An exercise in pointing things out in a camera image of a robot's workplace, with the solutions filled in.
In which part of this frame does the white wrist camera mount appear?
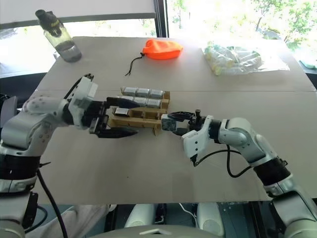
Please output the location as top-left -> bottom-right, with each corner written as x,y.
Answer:
67,74 -> 99,130
181,115 -> 215,162

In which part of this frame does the wooden battery rack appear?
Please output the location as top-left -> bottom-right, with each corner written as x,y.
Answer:
107,86 -> 172,137

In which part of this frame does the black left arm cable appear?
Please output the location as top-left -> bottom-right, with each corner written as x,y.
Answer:
36,162 -> 68,238

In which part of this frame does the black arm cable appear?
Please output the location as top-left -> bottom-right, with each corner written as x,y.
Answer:
36,162 -> 68,238
192,145 -> 254,178

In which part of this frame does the clear bottle with black lid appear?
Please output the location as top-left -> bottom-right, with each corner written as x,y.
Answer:
35,9 -> 83,63

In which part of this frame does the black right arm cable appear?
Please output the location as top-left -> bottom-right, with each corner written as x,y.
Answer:
192,145 -> 254,178

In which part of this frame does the orange drawstring pouch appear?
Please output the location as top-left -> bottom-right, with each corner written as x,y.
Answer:
124,38 -> 185,76

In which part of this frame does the beige cloth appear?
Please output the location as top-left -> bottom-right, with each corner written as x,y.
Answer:
24,204 -> 111,238

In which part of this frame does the clear plastic bag of items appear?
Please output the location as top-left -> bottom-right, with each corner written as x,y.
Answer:
201,40 -> 291,76

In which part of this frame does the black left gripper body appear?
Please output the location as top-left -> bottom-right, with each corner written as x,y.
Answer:
82,100 -> 110,136

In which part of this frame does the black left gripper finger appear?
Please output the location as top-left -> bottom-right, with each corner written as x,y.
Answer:
106,97 -> 142,110
95,127 -> 139,140

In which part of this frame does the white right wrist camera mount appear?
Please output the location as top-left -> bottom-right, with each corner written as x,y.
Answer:
181,115 -> 215,162

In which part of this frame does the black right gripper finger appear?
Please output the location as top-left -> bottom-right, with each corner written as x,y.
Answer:
172,127 -> 193,137
167,111 -> 196,122

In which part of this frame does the thin white cable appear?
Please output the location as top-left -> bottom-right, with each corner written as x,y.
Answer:
177,202 -> 199,217

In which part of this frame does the dark window frame post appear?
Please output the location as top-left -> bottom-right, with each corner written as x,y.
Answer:
154,0 -> 170,38

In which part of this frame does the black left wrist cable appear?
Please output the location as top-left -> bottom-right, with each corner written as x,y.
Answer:
62,73 -> 97,100

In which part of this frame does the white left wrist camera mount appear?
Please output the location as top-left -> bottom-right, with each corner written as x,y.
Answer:
67,74 -> 99,130

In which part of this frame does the light green object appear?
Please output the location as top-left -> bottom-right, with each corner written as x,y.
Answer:
299,58 -> 317,70

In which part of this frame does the white rounded robot leg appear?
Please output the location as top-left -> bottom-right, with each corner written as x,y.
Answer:
196,202 -> 225,237
123,203 -> 156,229

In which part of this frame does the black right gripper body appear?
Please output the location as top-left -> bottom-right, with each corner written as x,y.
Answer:
187,109 -> 208,132

